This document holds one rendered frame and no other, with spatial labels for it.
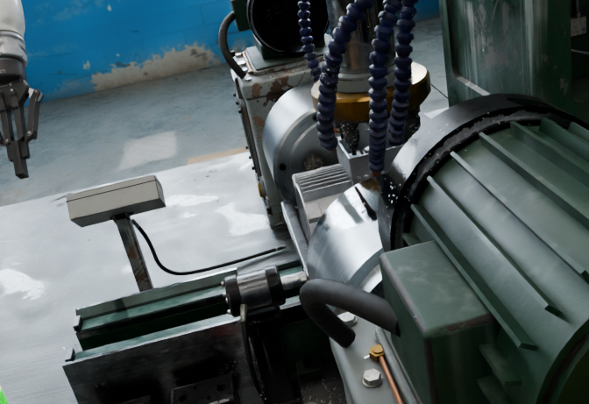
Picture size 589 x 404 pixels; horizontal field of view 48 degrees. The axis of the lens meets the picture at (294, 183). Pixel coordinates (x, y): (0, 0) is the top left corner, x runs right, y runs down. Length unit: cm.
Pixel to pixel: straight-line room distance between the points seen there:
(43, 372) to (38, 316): 21
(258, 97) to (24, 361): 71
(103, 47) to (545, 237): 645
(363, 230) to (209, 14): 587
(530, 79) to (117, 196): 75
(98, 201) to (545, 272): 102
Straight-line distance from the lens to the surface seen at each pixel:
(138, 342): 112
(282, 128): 122
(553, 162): 43
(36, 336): 148
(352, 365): 58
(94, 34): 671
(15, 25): 149
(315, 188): 103
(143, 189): 127
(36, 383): 135
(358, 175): 101
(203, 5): 658
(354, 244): 78
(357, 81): 95
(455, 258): 41
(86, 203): 129
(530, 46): 92
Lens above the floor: 154
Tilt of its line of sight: 25 degrees down
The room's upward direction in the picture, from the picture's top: 12 degrees counter-clockwise
